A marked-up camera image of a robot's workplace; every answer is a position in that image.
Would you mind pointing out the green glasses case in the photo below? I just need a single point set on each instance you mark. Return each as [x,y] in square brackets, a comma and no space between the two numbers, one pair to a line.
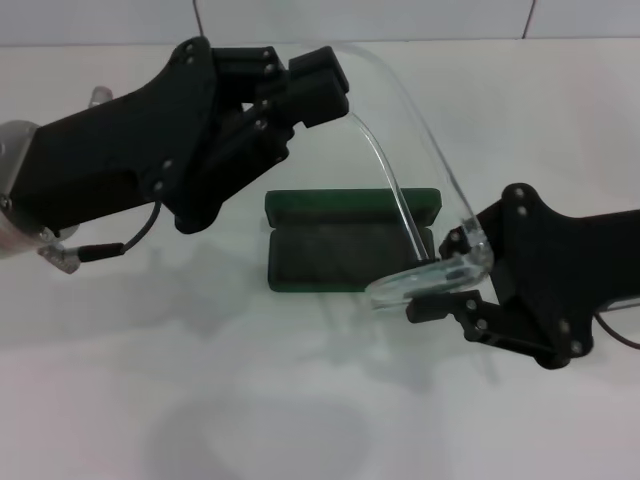
[320,250]

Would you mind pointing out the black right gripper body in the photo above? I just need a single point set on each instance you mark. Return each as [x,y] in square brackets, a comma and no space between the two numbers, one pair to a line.
[560,270]

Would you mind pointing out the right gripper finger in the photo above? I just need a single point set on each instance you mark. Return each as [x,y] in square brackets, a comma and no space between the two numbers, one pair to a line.
[460,242]
[480,320]

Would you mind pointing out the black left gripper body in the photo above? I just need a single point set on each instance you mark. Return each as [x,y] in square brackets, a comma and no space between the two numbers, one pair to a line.
[110,160]

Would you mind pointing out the clear plastic glasses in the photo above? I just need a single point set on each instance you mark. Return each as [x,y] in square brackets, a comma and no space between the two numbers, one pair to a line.
[450,272]

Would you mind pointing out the small silver gripper plug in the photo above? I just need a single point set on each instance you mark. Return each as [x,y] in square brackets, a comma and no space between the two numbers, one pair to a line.
[102,96]

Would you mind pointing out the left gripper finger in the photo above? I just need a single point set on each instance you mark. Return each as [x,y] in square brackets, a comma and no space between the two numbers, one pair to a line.
[310,65]
[320,102]

